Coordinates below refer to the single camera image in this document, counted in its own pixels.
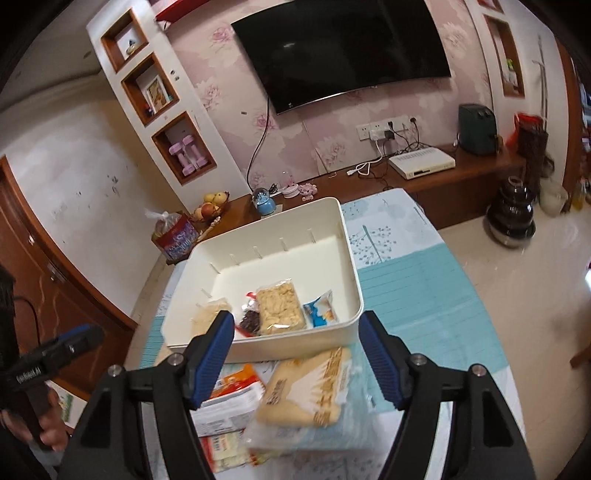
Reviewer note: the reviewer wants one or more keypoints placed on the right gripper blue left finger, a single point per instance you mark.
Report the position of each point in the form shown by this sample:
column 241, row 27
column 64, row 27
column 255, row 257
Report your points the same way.
column 109, row 439

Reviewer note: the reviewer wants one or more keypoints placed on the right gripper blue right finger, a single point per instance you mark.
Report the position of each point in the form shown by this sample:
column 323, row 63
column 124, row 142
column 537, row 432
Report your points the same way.
column 485, row 440

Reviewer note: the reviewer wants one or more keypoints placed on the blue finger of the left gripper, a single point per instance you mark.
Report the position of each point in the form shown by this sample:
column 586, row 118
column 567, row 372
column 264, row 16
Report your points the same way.
column 79, row 330

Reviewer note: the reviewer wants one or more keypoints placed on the red striped Lipo packet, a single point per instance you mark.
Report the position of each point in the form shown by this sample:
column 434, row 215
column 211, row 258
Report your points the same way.
column 227, row 451

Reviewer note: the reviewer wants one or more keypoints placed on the large white biscuit package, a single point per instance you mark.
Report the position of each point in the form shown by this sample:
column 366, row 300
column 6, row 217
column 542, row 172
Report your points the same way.
column 228, row 413

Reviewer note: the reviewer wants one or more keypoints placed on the orange white oats bar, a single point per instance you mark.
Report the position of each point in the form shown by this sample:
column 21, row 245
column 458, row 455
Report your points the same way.
column 235, row 381

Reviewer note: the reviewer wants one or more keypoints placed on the dark brownie red wrapper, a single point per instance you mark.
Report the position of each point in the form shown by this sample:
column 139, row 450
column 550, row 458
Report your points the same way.
column 249, row 323

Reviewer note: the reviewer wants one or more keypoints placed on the bread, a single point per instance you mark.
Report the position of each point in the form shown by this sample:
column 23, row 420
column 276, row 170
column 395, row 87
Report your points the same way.
column 316, row 404

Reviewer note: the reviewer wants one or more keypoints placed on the clear pack yellow puffs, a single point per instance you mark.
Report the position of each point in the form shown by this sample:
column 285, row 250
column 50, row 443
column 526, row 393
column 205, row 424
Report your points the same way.
column 279, row 309

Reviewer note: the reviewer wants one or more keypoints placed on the blue white snack packet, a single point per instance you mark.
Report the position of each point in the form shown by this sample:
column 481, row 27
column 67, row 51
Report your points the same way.
column 320, row 312

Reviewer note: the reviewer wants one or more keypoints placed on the person left hand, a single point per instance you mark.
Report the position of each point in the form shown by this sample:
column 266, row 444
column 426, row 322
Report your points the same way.
column 53, row 434

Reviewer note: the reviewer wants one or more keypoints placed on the brown wooden door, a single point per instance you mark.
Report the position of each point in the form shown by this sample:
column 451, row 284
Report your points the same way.
column 54, row 297

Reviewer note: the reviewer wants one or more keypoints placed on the teal striped table runner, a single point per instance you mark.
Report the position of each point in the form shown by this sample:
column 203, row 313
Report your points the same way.
column 424, row 297

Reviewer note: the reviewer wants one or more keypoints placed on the fruit bowl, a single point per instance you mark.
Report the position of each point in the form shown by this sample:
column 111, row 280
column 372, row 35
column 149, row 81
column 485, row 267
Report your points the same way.
column 214, row 205

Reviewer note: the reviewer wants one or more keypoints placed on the pink dumbbell pair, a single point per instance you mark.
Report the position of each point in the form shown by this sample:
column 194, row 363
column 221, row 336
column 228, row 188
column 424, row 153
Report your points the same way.
column 189, row 156

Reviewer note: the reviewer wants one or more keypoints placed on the white plastic storage bin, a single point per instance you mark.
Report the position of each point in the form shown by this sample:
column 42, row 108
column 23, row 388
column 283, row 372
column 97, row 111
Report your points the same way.
column 307, row 245

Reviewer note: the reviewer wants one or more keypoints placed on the blue teapot ornament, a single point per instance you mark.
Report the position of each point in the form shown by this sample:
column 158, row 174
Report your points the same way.
column 263, row 202

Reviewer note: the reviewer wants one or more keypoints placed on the floral tablecloth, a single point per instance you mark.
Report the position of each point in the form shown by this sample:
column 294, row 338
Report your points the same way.
column 384, row 226

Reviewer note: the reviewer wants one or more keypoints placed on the framed picture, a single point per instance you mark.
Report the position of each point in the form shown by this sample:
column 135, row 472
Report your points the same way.
column 156, row 94

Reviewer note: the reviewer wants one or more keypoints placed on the white bucket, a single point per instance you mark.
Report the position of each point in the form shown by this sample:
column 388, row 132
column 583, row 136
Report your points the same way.
column 553, row 197

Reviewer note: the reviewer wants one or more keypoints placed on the wooden tv cabinet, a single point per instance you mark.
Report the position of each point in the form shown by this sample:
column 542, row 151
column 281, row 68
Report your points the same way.
column 448, row 198

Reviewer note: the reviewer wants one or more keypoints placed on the white set-top box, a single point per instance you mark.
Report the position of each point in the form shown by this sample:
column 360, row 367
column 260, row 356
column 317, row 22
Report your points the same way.
column 422, row 162

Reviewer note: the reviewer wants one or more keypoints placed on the wall power outlet strip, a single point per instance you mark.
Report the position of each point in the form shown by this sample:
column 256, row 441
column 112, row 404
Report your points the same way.
column 404, row 128

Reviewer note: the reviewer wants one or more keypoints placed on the black wall television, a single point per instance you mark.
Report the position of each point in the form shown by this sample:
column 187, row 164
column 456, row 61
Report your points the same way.
column 308, row 51

